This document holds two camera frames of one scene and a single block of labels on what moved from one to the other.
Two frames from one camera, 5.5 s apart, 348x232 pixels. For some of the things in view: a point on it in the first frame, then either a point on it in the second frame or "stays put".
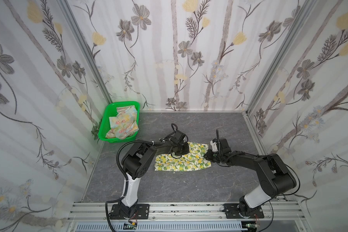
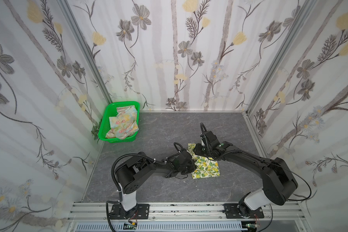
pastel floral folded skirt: (125, 124) stays put
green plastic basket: (110, 111) stays put
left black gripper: (184, 148) to (190, 165)
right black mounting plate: (231, 211) stays put
